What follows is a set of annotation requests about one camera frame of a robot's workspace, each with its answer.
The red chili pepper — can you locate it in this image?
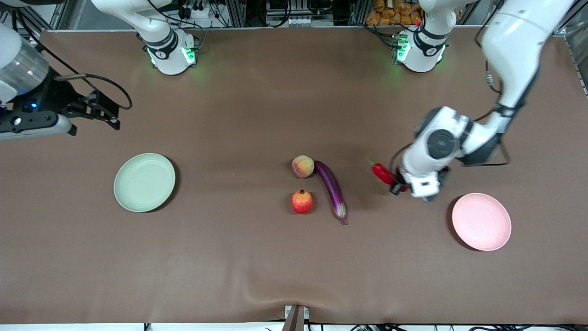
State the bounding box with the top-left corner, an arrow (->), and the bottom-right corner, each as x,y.
366,156 -> 408,192

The purple eggplant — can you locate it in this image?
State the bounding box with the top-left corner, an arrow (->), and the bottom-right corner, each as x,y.
314,160 -> 349,226

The red pomegranate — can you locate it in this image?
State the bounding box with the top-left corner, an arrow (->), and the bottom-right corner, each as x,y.
291,189 -> 314,215

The yellow pink peach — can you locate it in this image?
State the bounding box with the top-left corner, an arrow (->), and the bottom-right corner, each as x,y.
292,155 -> 315,178

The pink round plate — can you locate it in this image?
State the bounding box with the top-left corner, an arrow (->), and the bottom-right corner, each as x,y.
452,193 -> 512,252

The green round plate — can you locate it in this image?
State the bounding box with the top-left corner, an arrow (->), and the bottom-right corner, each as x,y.
113,153 -> 176,213

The white power strip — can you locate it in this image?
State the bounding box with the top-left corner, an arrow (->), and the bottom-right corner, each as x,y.
177,0 -> 220,20

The brown table cloth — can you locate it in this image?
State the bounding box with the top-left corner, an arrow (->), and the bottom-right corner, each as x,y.
0,27 -> 588,325

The orange snack bag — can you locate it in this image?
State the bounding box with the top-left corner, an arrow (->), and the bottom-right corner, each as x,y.
366,0 -> 423,26

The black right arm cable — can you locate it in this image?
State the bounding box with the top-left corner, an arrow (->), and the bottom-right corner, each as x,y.
18,28 -> 133,111

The metal table edge bracket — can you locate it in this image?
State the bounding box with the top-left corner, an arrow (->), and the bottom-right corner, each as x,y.
284,305 -> 310,331

